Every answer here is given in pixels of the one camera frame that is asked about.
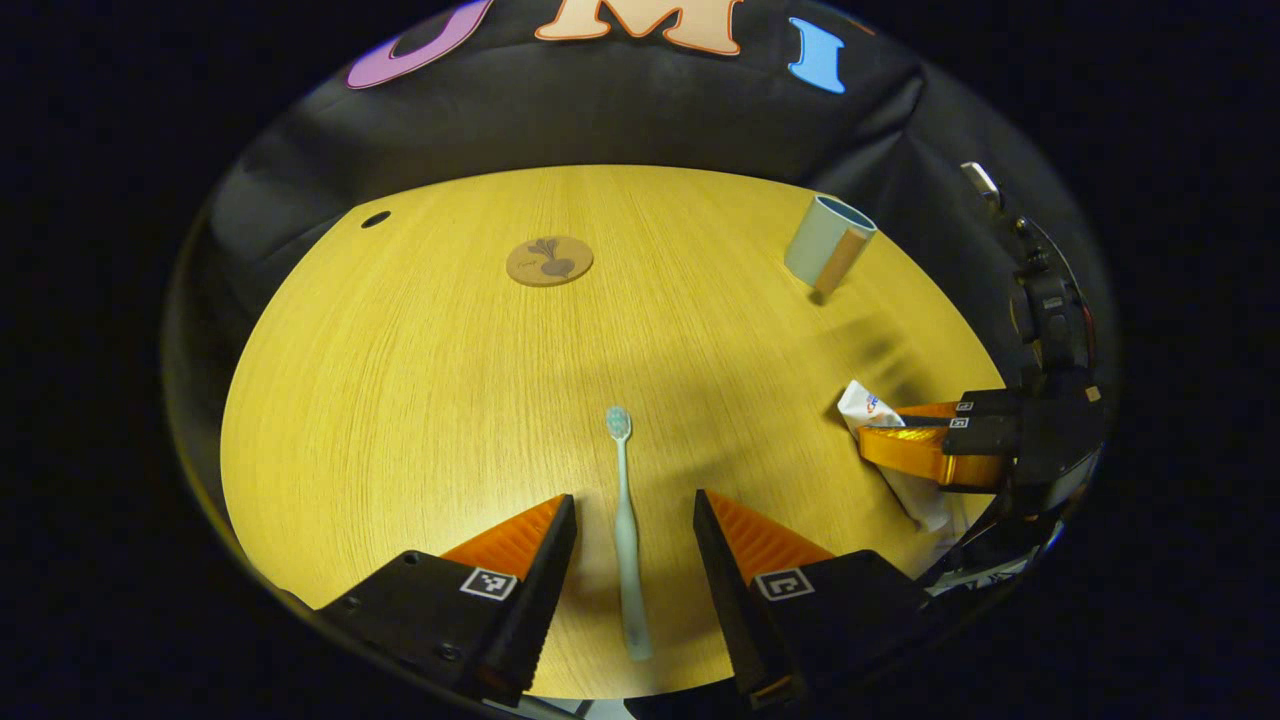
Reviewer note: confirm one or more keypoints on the pale green toothbrush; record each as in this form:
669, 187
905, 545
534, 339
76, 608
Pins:
627, 540

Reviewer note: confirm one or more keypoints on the pale green cup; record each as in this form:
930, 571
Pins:
815, 245

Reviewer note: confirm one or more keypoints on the black backdrop cloth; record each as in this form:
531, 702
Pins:
620, 100

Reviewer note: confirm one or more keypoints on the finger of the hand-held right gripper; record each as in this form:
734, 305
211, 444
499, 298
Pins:
985, 405
920, 450

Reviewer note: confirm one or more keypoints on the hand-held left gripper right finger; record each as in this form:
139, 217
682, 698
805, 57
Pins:
725, 600

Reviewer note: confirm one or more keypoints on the white toothpaste tube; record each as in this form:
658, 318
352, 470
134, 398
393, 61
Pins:
915, 495

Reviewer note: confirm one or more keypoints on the round cork coaster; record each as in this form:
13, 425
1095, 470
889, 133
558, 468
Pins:
549, 262

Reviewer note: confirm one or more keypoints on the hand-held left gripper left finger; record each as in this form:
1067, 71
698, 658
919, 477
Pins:
545, 600

